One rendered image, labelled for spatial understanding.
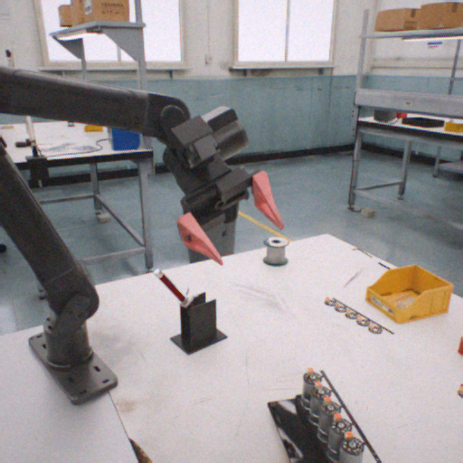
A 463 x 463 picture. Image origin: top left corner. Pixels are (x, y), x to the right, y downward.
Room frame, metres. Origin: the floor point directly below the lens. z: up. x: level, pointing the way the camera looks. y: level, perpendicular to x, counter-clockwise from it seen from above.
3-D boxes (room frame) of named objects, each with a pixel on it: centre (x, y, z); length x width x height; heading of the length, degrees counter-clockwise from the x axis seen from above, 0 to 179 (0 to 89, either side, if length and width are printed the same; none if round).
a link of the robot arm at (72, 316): (0.60, 0.24, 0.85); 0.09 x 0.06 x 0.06; 24
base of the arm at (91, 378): (0.60, 0.25, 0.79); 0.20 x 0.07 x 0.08; 40
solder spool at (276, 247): (0.99, -0.11, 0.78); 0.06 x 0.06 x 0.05
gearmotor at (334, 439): (0.40, -0.13, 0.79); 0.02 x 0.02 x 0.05
